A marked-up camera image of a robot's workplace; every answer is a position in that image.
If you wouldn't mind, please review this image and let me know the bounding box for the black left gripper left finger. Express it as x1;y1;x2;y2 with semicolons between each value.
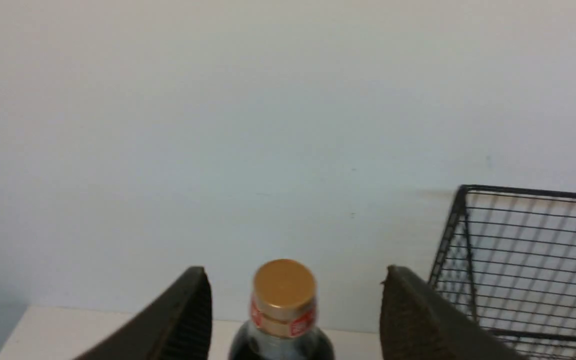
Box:
76;266;213;360

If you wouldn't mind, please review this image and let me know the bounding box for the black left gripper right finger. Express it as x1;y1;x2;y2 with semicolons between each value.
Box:
379;265;523;360

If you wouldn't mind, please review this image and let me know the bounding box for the dark vinegar bottle gold cap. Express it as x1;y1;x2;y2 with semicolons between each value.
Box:
228;259;336;360

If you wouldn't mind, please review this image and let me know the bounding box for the black wire mesh shelf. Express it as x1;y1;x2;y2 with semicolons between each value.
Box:
428;184;576;360

